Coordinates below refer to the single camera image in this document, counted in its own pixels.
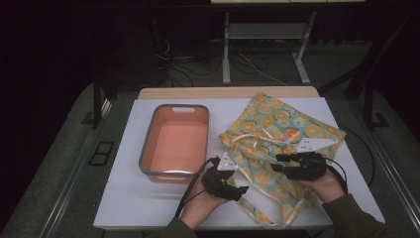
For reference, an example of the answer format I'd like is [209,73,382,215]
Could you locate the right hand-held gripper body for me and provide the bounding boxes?
[289,136,340,182]

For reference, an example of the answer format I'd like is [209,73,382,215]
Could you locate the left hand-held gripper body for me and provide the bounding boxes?
[201,152,244,202]

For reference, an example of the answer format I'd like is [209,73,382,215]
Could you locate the orange print cloth bag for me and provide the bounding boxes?
[218,91,348,230]

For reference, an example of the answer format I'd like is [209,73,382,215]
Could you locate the orange plastic bin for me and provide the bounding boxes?
[138,103,210,185]

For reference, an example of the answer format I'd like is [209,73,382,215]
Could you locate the person's right hand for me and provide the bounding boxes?
[302,168,347,204]

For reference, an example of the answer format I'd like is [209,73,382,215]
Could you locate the person's left hand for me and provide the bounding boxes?
[179,178,230,230]

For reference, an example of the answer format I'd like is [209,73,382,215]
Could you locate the white board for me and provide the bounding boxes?
[93,96,386,230]

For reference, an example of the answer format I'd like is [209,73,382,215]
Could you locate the black metal stand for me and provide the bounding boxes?
[317,13,420,131]
[91,74,114,130]

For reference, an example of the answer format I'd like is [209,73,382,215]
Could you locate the wooden table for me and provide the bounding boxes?
[137,85,321,100]

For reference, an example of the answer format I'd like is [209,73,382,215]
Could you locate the grey metal stand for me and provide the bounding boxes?
[221,11,318,86]

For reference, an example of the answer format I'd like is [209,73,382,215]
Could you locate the left hand-held gripper cable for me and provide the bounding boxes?
[174,156,221,219]

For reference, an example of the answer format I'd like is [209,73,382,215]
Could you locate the hand-held gripper cable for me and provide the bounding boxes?
[174,156,221,219]
[324,125,377,196]

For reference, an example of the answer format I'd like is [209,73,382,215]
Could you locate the right hand-held gripper cable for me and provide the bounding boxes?
[324,125,377,196]

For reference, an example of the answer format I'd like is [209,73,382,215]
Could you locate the aluminium floor rail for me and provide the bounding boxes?
[359,121,420,226]
[39,98,114,238]

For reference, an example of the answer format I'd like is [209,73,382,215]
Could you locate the bundle of floor cables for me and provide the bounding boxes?
[153,16,289,88]

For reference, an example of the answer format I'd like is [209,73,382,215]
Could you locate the black floor socket frame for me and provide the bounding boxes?
[87,140,116,167]

